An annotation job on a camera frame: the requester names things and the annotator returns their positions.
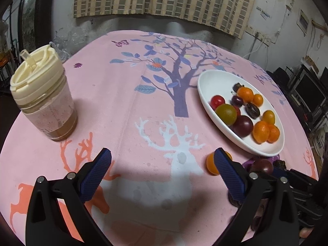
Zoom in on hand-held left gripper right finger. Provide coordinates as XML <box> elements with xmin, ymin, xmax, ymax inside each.
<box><xmin>214</xmin><ymin>147</ymin><xmax>300</xmax><ymax>246</ymax></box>

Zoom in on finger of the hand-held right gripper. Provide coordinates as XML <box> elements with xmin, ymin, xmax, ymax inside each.
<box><xmin>289</xmin><ymin>169</ymin><xmax>319</xmax><ymax>185</ymax></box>
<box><xmin>272</xmin><ymin>168</ymin><xmax>290</xmax><ymax>179</ymax></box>

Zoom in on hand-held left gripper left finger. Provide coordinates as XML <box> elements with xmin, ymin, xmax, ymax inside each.
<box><xmin>25</xmin><ymin>148</ymin><xmax>112</xmax><ymax>246</ymax></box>

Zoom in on orange mandarin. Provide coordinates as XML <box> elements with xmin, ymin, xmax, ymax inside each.
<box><xmin>252</xmin><ymin>121</ymin><xmax>270</xmax><ymax>144</ymax></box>
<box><xmin>267</xmin><ymin>124</ymin><xmax>280</xmax><ymax>143</ymax></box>
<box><xmin>237</xmin><ymin>87</ymin><xmax>255</xmax><ymax>102</ymax></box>
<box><xmin>206</xmin><ymin>152</ymin><xmax>233</xmax><ymax>176</ymax></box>

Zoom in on small yellow fruit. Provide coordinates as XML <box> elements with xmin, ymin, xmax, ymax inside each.
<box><xmin>262</xmin><ymin>110</ymin><xmax>276</xmax><ymax>125</ymax></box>

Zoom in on green yellow tomato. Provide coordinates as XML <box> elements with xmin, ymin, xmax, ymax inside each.
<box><xmin>215</xmin><ymin>104</ymin><xmax>238</xmax><ymax>126</ymax></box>

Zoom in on white oval plate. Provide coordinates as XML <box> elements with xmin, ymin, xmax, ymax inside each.
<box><xmin>197</xmin><ymin>70</ymin><xmax>285</xmax><ymax>157</ymax></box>

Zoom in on pink deer print tablecloth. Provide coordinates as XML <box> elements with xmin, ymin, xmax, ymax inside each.
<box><xmin>0</xmin><ymin>29</ymin><xmax>319</xmax><ymax>246</ymax></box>

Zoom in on black computer monitor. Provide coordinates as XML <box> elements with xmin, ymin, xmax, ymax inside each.
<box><xmin>295</xmin><ymin>69</ymin><xmax>328</xmax><ymax>108</ymax></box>

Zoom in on clear cup with cream lid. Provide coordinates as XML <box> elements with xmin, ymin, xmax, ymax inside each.
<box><xmin>10</xmin><ymin>44</ymin><xmax>78</xmax><ymax>142</ymax></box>

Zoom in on clear plastic bag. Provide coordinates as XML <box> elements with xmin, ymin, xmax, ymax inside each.
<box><xmin>50</xmin><ymin>27</ymin><xmax>88</xmax><ymax>63</ymax></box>

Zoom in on dark framed painting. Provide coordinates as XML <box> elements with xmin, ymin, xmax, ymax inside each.
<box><xmin>18</xmin><ymin>0</ymin><xmax>55</xmax><ymax>64</ymax></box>

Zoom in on white wall outlets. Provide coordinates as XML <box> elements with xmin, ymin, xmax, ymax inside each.
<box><xmin>246</xmin><ymin>26</ymin><xmax>272</xmax><ymax>45</ymax></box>

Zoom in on white wall vent box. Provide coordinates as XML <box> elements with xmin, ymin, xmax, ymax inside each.
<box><xmin>297</xmin><ymin>10</ymin><xmax>310</xmax><ymax>35</ymax></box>

